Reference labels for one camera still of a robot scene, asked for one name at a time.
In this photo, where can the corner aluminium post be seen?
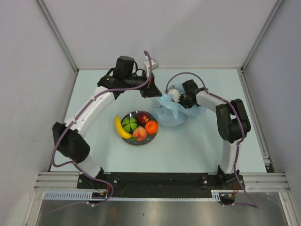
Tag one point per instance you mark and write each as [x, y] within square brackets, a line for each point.
[263, 32]
[56, 33]

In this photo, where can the yellow fake banana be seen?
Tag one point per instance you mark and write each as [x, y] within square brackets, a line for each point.
[118, 126]

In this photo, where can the green fake watermelon ball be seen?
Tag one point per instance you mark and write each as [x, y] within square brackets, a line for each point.
[129, 124]

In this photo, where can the orange fake mandarin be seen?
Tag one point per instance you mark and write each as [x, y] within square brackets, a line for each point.
[151, 127]

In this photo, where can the light blue printed plastic bag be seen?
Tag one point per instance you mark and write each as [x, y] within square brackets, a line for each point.
[169, 113]

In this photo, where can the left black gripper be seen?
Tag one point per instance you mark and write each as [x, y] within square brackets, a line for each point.
[151, 90]

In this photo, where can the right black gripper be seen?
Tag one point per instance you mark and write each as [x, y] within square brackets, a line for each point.
[181, 98]

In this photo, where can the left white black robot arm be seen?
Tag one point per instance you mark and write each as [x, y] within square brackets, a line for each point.
[69, 136]

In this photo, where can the left corner aluminium post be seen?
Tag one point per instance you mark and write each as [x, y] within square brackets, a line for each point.
[56, 33]

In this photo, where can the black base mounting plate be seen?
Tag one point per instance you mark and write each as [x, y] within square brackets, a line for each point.
[169, 185]

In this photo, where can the dark blue ceramic plate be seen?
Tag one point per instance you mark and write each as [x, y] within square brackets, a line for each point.
[148, 138]

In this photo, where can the red fake apple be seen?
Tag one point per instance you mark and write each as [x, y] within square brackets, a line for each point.
[142, 117]

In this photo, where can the right corner aluminium post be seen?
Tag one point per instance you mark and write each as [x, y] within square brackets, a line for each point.
[263, 32]

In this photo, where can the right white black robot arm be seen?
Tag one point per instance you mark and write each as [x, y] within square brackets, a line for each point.
[232, 122]

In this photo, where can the white slotted cable duct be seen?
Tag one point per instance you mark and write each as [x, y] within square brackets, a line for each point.
[93, 196]

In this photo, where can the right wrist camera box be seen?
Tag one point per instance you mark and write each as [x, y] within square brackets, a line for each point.
[175, 95]

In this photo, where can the aluminium frame rail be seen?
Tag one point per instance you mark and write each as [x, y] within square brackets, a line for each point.
[254, 182]

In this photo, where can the orange fake peach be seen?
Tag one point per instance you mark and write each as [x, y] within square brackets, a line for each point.
[139, 134]

